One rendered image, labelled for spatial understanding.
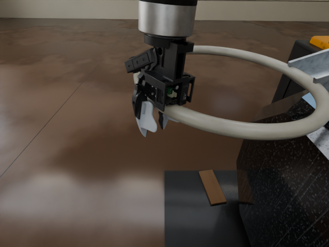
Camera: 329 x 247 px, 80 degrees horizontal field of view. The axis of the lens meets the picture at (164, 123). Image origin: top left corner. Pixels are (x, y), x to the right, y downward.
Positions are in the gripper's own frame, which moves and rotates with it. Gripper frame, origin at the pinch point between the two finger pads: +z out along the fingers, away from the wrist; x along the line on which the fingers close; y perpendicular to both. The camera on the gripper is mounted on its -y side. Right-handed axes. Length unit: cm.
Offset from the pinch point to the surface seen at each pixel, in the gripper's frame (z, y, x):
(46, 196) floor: 89, -74, -25
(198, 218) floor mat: 81, -2, 39
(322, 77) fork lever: -11.5, 18.8, 38.2
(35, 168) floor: 89, -103, -25
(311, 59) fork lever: -13, 12, 48
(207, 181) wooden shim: 77, -15, 62
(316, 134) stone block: 4.5, 23.8, 41.4
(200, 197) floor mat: 80, -10, 50
